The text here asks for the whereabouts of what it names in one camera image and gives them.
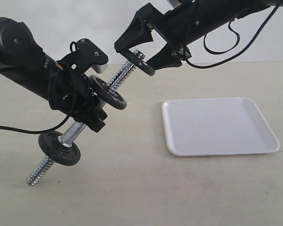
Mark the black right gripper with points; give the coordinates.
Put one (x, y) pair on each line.
(178, 27)

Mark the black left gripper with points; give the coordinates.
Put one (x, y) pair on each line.
(72, 94)

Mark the black weight plate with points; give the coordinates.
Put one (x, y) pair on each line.
(51, 146)
(106, 94)
(136, 58)

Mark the chrome dumbbell bar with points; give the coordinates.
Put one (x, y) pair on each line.
(68, 137)

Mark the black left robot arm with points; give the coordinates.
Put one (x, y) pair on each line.
(24, 62)

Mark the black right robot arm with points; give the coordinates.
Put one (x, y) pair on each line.
(219, 12)

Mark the white plastic tray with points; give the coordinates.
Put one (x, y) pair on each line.
(216, 126)

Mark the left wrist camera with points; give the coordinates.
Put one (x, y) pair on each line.
(85, 54)

